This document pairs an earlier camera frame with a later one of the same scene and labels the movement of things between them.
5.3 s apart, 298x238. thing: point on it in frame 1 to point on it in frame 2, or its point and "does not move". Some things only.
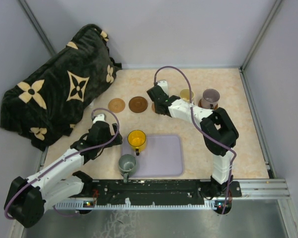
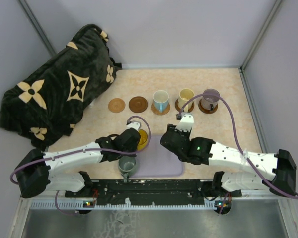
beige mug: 184,94 does not move
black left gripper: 117,141 to 135,147
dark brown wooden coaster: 137,104 does not move
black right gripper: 156,111 to 172,127
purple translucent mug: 210,97 does not move
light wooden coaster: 116,105 does not move
